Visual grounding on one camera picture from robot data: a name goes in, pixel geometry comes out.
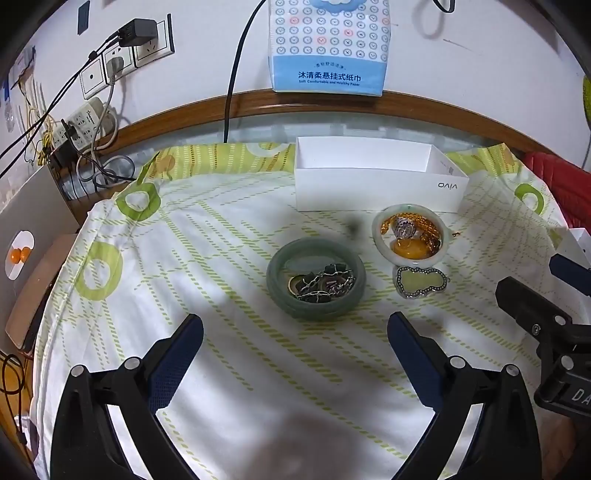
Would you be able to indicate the white cardboard box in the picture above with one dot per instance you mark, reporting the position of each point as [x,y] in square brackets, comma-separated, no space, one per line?
[369,194]

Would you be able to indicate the white wall socket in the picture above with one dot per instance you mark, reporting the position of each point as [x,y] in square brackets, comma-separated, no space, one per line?
[92,78]
[129,60]
[161,44]

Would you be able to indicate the red quilted item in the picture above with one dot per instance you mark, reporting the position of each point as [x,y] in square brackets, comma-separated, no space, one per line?
[568,184]

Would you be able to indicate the black charger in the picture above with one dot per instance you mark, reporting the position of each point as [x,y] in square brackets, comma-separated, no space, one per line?
[138,30]

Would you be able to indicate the green patterned white sheet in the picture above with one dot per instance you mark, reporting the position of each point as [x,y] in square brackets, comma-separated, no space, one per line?
[207,258]

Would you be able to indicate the white power strip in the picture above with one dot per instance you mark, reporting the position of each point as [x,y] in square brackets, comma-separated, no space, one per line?
[85,120]

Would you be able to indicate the small white box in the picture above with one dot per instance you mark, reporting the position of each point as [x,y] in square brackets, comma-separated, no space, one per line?
[577,242]

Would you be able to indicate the gourd-shaped jade pendant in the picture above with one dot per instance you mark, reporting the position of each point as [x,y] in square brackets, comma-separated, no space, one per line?
[418,280]

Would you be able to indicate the pale jade bangle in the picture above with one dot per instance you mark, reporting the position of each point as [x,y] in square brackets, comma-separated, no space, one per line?
[376,235]

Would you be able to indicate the amber pendant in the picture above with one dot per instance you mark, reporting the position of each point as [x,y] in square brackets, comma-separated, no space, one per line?
[411,249]

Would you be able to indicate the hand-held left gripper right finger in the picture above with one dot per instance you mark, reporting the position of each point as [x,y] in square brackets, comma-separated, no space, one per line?
[415,364]

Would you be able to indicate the blue white tissue pack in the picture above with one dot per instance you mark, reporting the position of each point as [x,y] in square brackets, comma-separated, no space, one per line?
[328,46]

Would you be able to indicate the grey plug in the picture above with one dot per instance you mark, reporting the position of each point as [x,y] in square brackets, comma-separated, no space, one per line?
[114,68]

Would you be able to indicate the dark wall sticker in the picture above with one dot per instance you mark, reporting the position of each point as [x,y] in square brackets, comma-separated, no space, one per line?
[83,16]

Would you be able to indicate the wooden table edge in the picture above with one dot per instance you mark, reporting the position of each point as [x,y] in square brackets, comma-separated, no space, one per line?
[194,108]

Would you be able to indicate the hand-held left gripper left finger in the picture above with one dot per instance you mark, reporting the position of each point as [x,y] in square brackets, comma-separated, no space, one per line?
[178,364]

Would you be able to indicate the dark green jade bangle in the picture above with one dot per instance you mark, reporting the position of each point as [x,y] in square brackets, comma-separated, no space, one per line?
[277,286]

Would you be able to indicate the silver laptop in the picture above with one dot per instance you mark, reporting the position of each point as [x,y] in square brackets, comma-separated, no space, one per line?
[37,212]

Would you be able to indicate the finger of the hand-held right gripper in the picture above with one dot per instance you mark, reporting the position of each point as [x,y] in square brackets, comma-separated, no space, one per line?
[570,273]
[526,297]

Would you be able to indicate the brown flat board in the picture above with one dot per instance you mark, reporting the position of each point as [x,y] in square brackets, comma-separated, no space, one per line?
[41,295]

